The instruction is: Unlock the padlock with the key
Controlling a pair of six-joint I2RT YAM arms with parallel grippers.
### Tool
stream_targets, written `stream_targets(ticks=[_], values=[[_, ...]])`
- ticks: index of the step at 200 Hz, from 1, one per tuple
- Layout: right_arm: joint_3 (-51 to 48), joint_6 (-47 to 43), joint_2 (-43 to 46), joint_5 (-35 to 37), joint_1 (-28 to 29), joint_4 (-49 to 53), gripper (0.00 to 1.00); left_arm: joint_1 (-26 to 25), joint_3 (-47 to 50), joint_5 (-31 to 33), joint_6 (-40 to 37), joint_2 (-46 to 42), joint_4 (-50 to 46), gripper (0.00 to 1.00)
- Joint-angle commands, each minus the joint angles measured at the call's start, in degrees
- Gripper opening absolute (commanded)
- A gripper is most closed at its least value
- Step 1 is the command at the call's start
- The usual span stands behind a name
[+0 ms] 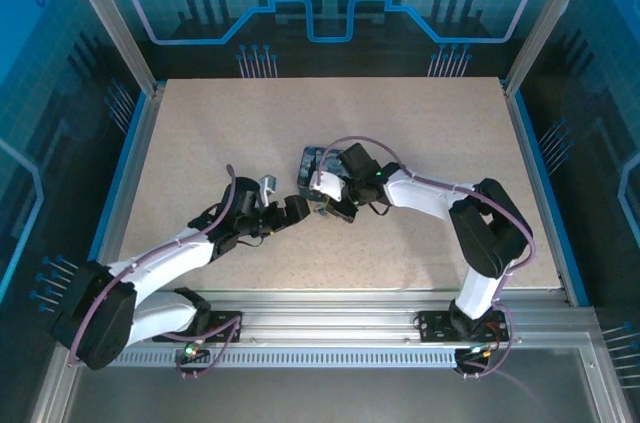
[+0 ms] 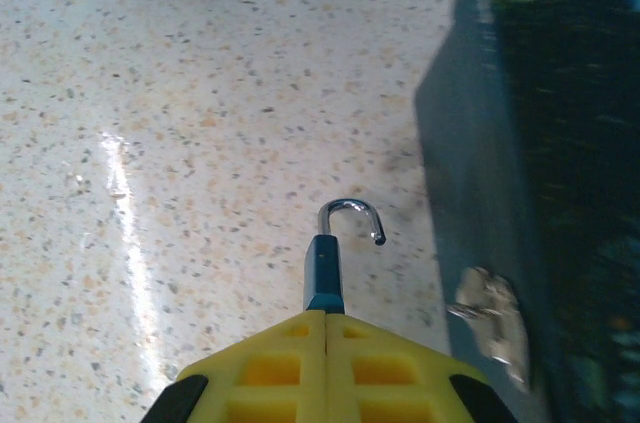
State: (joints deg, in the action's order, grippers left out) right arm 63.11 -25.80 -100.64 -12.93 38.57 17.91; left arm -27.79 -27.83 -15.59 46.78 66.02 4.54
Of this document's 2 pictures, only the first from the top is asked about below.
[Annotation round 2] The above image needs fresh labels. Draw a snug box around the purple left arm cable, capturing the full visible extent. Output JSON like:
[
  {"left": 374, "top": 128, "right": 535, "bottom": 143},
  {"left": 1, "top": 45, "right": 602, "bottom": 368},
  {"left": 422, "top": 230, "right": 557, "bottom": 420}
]
[{"left": 67, "top": 164, "right": 239, "bottom": 367}]

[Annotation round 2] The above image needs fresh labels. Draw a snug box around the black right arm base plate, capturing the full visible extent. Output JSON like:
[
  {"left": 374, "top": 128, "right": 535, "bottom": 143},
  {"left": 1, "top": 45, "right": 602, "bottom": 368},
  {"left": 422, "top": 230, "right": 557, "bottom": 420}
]
[{"left": 417, "top": 309, "right": 516, "bottom": 344}]

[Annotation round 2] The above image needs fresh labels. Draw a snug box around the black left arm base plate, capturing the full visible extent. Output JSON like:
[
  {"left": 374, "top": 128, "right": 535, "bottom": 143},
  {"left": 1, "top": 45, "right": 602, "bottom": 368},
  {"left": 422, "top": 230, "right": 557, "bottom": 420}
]
[{"left": 152, "top": 310, "right": 244, "bottom": 344}]

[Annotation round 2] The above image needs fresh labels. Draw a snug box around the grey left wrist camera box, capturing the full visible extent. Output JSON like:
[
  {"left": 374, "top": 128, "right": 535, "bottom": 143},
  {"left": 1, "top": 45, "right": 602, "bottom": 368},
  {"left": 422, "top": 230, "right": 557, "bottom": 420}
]
[{"left": 258, "top": 174, "right": 279, "bottom": 208}]

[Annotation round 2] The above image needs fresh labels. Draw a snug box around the starry night print box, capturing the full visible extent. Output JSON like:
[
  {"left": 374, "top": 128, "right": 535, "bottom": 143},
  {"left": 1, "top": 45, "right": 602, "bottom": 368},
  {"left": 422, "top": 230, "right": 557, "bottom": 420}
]
[{"left": 294, "top": 144, "right": 351, "bottom": 199}]

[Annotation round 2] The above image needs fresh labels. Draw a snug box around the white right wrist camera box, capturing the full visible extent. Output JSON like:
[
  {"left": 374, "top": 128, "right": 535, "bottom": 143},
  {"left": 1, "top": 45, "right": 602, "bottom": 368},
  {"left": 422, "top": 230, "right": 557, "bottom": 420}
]
[{"left": 308, "top": 170, "right": 347, "bottom": 203}]

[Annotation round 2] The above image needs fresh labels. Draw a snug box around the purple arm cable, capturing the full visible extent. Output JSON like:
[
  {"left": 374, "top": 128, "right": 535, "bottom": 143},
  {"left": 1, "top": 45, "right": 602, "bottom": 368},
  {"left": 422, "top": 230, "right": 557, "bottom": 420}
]
[
  {"left": 67, "top": 164, "right": 239, "bottom": 367},
  {"left": 315, "top": 136, "right": 539, "bottom": 379}
]

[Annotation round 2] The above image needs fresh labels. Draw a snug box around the grey metal plate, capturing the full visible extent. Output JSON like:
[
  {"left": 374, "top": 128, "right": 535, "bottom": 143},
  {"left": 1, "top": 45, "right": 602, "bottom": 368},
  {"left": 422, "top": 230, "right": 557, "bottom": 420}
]
[{"left": 63, "top": 346, "right": 604, "bottom": 423}]

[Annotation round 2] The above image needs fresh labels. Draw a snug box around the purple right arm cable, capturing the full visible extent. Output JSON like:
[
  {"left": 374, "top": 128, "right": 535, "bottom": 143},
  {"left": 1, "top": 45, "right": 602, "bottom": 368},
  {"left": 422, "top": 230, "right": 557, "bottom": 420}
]
[{"left": 315, "top": 136, "right": 539, "bottom": 379}]

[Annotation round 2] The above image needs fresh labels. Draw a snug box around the slotted grey cable duct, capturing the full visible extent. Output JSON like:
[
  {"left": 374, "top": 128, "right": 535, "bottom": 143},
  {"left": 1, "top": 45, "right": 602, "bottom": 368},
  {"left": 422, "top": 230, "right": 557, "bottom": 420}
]
[{"left": 107, "top": 345, "right": 472, "bottom": 370}]

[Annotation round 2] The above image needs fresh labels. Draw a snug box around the aluminium frame post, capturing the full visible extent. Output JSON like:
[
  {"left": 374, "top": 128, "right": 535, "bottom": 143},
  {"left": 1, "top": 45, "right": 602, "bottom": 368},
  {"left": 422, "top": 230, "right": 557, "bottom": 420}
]
[
  {"left": 54, "top": 0, "right": 165, "bottom": 97},
  {"left": 501, "top": 0, "right": 605, "bottom": 97}
]

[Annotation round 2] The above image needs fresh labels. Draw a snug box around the blue table edge strip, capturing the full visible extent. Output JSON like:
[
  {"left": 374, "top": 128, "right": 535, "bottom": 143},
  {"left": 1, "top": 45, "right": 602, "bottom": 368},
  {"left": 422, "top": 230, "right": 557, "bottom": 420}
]
[
  {"left": 96, "top": 87, "right": 152, "bottom": 265},
  {"left": 512, "top": 89, "right": 592, "bottom": 308}
]

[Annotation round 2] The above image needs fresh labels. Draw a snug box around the aluminium mounting rail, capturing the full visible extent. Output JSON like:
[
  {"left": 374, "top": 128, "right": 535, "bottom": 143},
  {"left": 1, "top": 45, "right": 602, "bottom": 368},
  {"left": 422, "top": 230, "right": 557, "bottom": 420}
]
[{"left": 189, "top": 289, "right": 599, "bottom": 345}]

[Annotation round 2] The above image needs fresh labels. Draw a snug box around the aluminium side frame rail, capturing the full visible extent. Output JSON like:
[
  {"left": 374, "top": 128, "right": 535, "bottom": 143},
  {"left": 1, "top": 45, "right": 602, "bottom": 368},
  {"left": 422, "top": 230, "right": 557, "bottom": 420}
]
[
  {"left": 502, "top": 85, "right": 639, "bottom": 423},
  {"left": 29, "top": 85, "right": 160, "bottom": 423}
]

